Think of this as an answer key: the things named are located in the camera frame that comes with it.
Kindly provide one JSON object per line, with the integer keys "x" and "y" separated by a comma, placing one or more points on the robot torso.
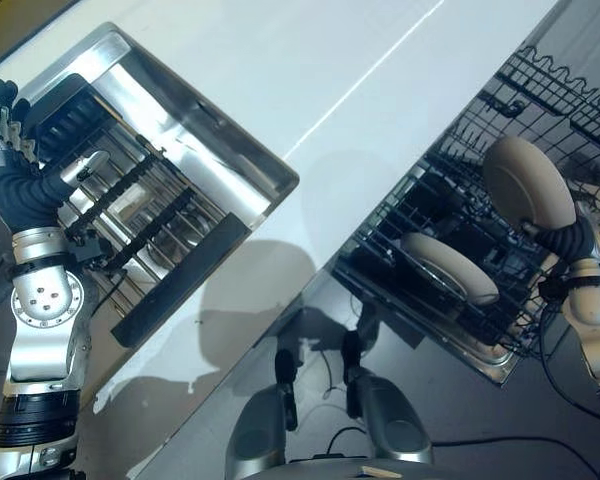
{"x": 340, "y": 470}

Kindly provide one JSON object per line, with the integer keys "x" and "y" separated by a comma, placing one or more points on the black plate holder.
{"x": 62, "y": 117}

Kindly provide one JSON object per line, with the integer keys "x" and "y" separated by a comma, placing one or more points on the robot left leg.
{"x": 260, "y": 430}

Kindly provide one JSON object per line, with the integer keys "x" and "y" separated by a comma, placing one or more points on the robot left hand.
{"x": 17, "y": 195}

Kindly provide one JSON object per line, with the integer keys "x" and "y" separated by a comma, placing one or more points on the black rack end bar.
{"x": 180, "y": 280}

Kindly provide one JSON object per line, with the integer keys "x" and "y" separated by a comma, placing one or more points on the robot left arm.
{"x": 37, "y": 350}

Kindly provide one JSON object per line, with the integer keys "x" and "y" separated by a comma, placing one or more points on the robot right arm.
{"x": 592, "y": 305}

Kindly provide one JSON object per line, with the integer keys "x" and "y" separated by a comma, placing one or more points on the robot right leg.
{"x": 395, "y": 420}

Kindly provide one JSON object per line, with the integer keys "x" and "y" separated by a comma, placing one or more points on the stainless steel sink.
{"x": 220, "y": 165}

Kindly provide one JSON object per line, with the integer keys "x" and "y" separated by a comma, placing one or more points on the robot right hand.
{"x": 575, "y": 242}

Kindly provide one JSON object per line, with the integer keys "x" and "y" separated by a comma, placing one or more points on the beige round plate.
{"x": 527, "y": 182}
{"x": 457, "y": 267}

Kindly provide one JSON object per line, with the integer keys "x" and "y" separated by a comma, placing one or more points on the robot leg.
{"x": 395, "y": 420}
{"x": 260, "y": 430}

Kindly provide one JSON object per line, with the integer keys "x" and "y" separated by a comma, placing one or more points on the metal dish drying rack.
{"x": 145, "y": 220}

